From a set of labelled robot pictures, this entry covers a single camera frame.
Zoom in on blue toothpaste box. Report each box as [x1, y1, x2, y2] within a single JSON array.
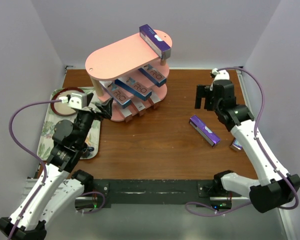
[[138, 64, 167, 87], [100, 81, 131, 109], [114, 77, 152, 101]]

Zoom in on purple toothpaste box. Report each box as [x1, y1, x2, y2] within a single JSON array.
[[139, 24, 171, 60], [189, 115, 221, 147]]

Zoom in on purple toothpaste box edge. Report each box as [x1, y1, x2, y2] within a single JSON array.
[[229, 138, 243, 152]]

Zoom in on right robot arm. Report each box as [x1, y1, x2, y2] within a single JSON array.
[[194, 79, 300, 213]]

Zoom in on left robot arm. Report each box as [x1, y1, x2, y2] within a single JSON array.
[[0, 92, 113, 240]]

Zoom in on pink three-tier shelf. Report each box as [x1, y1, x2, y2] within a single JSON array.
[[85, 30, 173, 122]]

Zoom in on dark red rimmed plate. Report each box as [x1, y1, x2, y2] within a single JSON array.
[[50, 87, 84, 117]]

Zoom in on dark mug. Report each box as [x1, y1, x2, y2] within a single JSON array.
[[86, 146, 95, 152]]

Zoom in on floral serving tray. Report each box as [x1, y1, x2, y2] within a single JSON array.
[[37, 87, 101, 161]]

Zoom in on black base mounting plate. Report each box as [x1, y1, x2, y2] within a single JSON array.
[[74, 178, 243, 210]]

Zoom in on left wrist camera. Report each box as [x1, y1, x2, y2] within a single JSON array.
[[58, 92, 88, 110]]

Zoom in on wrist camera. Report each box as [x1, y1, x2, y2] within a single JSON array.
[[58, 92, 88, 110], [210, 68, 230, 90]]

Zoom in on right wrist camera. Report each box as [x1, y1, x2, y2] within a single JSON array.
[[210, 68, 230, 90]]

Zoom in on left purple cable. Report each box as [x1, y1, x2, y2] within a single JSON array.
[[6, 98, 66, 240]]

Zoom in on aluminium frame rail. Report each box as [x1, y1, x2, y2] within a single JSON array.
[[233, 66, 286, 226]]

